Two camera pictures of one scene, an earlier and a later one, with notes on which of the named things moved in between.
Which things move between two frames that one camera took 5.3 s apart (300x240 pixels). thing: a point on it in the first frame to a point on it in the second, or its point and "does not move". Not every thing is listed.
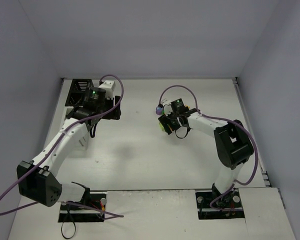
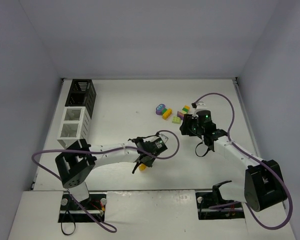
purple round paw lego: x=159 y=110 does not move
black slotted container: x=79 y=87 does not move
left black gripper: x=112 y=110 to x=145 y=158
